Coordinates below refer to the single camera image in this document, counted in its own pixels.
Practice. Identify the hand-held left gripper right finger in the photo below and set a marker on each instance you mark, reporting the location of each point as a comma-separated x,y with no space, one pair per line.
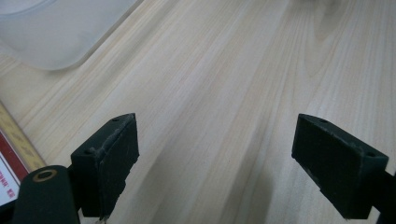
339,168

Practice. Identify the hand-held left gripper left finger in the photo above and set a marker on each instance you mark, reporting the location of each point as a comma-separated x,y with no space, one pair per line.
106,168

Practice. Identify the yellow box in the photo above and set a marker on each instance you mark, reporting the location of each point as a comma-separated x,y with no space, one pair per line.
12,158

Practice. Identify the clear plastic container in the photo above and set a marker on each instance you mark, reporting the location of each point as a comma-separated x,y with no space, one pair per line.
46,37

